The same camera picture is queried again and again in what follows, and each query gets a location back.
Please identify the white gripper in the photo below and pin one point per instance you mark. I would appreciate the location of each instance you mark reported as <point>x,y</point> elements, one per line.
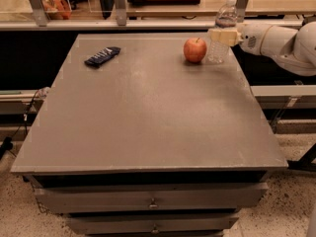
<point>251,39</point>

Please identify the clear plastic water bottle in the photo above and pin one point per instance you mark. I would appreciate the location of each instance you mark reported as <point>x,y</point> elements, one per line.
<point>226,17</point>

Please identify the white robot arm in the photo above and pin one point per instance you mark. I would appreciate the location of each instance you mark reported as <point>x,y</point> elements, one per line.
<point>292,50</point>

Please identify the red apple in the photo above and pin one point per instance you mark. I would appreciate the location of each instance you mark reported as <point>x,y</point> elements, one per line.
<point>195,50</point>

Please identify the dark blue snack bar wrapper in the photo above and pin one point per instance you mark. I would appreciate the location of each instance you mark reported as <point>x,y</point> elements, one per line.
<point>103,56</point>

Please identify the grey top drawer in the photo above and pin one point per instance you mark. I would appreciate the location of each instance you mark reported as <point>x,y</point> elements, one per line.
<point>151,197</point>

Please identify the grey drawer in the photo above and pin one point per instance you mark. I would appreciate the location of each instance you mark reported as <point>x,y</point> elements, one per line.
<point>151,197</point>
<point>151,224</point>

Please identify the orange plastic bag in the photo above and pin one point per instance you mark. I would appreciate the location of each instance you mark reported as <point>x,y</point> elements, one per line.
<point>57,6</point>

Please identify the grey lower drawer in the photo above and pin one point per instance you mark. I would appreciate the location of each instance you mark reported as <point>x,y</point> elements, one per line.
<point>151,224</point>

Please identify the grey metal rail frame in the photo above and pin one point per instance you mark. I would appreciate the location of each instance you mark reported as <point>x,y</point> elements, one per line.
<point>29,15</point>

